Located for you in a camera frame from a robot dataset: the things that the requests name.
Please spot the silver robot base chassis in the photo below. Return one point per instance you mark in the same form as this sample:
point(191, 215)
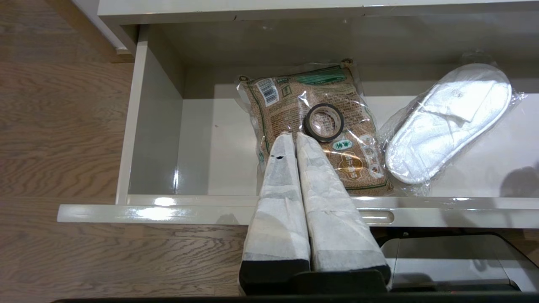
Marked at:
point(446, 261)

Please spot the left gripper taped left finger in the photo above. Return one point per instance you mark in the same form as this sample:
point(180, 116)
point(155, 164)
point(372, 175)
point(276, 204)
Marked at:
point(280, 202)

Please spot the white glossy drawer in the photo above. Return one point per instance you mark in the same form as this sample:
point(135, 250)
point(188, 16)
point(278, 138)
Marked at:
point(202, 160)

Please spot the black tape roll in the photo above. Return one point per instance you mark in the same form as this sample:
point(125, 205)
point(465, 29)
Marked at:
point(340, 122)

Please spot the brown printed snack bag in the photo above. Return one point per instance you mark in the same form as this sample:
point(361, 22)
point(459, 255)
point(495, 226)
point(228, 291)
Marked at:
point(278, 113)

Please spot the white slippers in clear bag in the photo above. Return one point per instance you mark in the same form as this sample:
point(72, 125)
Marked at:
point(442, 126)

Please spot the white glossy drawer cabinet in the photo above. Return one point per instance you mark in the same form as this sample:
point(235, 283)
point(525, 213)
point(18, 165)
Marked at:
point(294, 10)

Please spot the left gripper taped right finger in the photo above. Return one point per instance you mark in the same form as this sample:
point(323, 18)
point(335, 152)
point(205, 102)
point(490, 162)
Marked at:
point(332, 210)

